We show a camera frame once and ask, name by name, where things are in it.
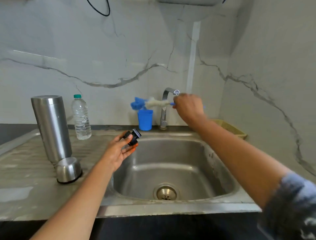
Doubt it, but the person's left hand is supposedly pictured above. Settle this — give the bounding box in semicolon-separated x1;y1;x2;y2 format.
103;131;138;172

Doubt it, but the person's right hand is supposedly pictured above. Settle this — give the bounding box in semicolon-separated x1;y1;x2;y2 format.
172;93;207;125

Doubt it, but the black flask stopper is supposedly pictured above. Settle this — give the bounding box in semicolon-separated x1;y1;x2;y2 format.
123;129;142;146

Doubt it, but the blue bottle brush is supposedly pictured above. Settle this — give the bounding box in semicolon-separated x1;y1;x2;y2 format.
130;97;206;111

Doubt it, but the person's left forearm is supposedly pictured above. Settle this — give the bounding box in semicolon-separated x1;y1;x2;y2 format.
30;158;114;240

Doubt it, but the person's right forearm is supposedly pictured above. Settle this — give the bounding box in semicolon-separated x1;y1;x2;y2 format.
188;116;292;210

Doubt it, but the blue plastic cup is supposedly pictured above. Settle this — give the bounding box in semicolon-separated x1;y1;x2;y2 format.
137;109;154;131

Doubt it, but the stainless steel sink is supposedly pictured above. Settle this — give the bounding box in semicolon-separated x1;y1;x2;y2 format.
0;129;262;222

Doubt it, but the clear plastic water bottle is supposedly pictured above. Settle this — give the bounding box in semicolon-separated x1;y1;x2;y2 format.
72;94;92;140

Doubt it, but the chrome sink faucet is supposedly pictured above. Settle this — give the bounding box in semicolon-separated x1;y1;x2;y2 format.
159;87;180;130

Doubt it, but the steel flask cap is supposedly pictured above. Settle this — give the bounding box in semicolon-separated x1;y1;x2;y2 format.
55;157;83;184

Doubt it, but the sink drain strainer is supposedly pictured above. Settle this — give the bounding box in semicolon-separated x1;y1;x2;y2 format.
153;183;180;201

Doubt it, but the steel vacuum flask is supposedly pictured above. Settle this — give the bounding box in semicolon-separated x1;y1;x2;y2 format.
31;95;73;165

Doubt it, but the yellow plastic basket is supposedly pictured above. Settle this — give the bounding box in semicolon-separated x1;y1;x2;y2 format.
212;119;248;140

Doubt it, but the blue patterned sleeve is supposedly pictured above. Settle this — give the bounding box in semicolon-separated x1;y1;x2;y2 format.
257;172;316;240

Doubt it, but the black cable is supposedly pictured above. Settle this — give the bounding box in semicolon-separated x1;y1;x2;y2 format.
86;0;111;17

